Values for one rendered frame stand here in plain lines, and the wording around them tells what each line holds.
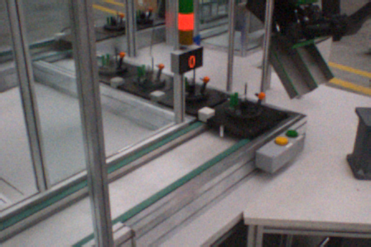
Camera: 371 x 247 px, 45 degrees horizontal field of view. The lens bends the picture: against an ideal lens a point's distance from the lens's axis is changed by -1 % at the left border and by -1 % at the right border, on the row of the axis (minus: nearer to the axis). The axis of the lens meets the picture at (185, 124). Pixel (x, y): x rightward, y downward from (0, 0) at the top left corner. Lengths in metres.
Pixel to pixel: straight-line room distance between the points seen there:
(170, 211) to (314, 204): 0.47
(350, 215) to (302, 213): 0.14
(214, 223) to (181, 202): 0.13
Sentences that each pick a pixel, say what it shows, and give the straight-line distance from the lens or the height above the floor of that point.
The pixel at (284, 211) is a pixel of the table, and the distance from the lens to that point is 1.39.
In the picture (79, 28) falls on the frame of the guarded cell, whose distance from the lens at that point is 0.80.
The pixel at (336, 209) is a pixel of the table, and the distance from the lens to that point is 1.44.
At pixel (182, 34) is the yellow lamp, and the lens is 1.50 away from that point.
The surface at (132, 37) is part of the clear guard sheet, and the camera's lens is 1.39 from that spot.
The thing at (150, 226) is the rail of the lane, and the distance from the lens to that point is 1.18.
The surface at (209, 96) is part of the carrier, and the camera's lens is 1.85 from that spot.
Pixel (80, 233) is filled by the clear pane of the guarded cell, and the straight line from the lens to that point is 0.98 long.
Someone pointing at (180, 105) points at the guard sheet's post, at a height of 1.03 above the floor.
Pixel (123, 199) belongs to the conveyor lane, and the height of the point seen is 0.92.
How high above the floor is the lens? 1.68
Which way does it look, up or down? 26 degrees down
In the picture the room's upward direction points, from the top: straight up
